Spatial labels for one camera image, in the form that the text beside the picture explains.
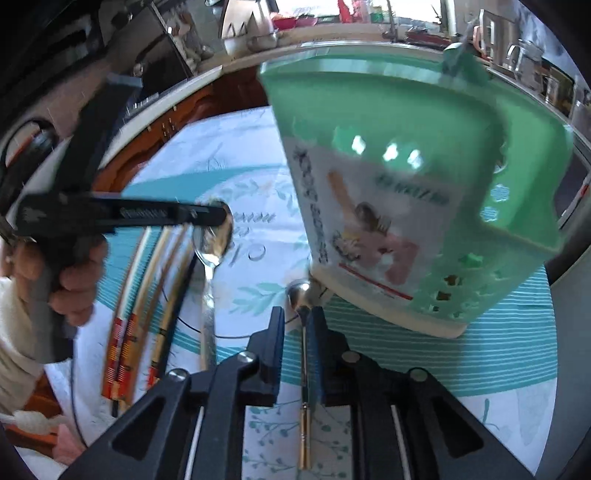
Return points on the teal striped floral tablecloth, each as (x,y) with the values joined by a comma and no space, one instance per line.
(258,184)

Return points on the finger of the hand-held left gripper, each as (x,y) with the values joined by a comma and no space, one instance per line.
(147,214)

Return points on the steel bowl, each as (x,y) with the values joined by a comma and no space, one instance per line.
(263,41)

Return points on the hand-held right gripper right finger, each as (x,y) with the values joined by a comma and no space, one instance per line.
(318,360)

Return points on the black kitchen appliance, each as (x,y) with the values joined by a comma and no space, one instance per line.
(159,60)

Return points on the brown wooden furniture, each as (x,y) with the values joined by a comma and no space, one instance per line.
(198,110)

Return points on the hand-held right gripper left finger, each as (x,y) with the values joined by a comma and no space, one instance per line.
(271,364)

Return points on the beige chopstick with red end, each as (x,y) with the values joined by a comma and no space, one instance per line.
(136,332)
(121,332)

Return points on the person's left hand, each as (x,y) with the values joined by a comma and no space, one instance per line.
(76,281)

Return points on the teal white box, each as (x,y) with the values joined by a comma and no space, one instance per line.
(415,184)

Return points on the person's left forearm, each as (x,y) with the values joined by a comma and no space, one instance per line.
(16,332)

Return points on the large steel spoon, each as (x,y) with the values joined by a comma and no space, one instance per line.
(214,244)

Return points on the glass pitcher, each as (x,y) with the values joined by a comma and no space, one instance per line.
(526,57)

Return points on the kitchen faucet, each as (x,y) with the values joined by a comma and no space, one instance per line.
(391,21)

